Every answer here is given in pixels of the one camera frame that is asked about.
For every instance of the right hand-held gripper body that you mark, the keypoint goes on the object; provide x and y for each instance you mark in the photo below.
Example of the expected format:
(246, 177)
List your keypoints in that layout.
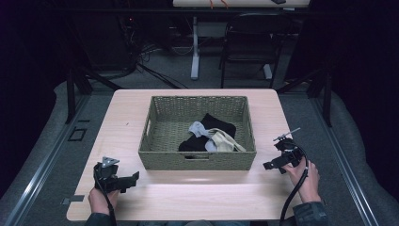
(290, 150)

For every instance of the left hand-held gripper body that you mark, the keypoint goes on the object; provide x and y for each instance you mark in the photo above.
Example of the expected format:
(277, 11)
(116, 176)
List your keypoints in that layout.
(108, 177)

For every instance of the person's left hand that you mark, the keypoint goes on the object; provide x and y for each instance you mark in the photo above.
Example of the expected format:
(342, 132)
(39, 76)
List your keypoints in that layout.
(101, 201)

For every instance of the person's right hand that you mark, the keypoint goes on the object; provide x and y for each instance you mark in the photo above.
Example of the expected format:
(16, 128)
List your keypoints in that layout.
(306, 182)

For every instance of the grey tape strip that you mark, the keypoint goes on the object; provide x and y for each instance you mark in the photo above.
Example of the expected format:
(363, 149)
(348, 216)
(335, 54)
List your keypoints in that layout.
(75, 198)

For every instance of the beige sock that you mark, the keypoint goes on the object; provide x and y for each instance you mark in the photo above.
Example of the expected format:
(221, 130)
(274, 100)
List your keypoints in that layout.
(224, 139)

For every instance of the black metal stand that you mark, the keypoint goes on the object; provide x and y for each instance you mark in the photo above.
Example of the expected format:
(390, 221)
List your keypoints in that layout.
(71, 94)
(327, 100)

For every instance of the green woven basket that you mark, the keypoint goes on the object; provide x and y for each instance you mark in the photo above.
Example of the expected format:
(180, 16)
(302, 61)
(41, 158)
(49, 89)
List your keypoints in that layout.
(166, 125)

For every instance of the black sock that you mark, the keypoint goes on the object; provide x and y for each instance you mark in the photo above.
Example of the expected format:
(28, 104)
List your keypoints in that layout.
(216, 124)

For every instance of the white desk leg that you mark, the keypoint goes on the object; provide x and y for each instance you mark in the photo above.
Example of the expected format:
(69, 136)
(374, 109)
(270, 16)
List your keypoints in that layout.
(267, 71)
(195, 53)

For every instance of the grey sock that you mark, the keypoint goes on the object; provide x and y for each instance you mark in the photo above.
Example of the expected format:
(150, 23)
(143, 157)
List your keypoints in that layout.
(197, 128)

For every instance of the black chair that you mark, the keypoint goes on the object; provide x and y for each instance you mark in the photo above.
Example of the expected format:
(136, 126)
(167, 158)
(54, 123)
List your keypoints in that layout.
(254, 37)

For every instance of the small black device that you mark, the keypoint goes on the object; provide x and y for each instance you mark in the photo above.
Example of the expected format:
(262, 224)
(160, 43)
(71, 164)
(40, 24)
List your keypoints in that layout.
(278, 1)

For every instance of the metal floor rail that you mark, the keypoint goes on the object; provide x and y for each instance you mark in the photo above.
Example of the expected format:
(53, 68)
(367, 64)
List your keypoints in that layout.
(40, 171)
(345, 163)

